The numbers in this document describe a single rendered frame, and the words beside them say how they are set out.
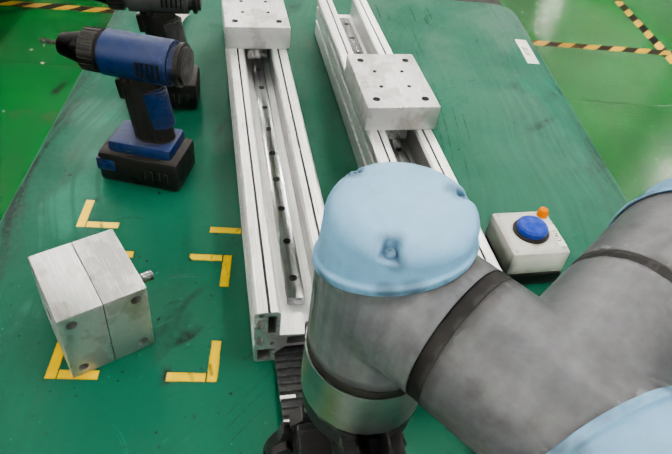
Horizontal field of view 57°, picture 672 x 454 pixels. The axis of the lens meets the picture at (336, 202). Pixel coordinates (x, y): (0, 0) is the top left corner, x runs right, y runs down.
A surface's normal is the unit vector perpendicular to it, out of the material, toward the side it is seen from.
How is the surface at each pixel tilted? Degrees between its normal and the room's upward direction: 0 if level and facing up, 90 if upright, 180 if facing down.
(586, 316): 17
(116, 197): 0
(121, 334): 90
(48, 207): 0
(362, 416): 90
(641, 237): 25
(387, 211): 0
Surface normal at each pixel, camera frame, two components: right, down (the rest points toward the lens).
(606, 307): -0.05, -0.82
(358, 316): -0.61, 0.37
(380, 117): 0.18, 0.66
